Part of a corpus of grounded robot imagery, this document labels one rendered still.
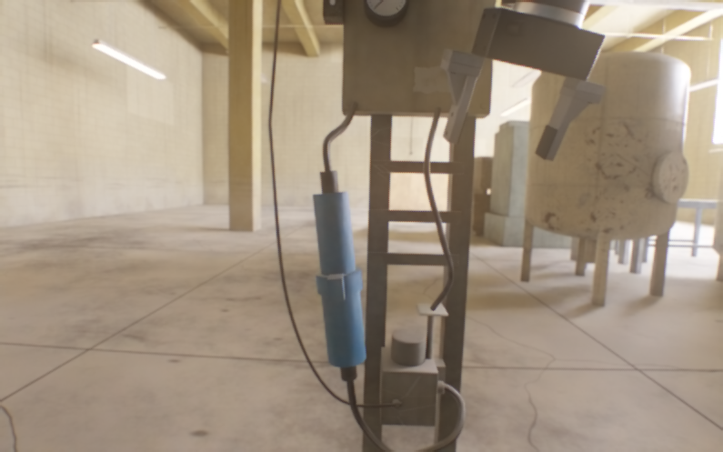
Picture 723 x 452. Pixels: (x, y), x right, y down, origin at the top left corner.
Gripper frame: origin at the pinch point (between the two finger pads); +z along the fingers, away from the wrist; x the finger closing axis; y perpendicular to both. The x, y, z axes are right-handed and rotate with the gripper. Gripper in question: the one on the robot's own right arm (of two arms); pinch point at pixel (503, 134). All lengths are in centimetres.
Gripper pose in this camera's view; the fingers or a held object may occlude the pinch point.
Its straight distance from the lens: 51.4
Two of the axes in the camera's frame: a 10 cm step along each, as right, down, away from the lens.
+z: -1.9, 8.6, 4.8
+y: 0.8, 5.0, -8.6
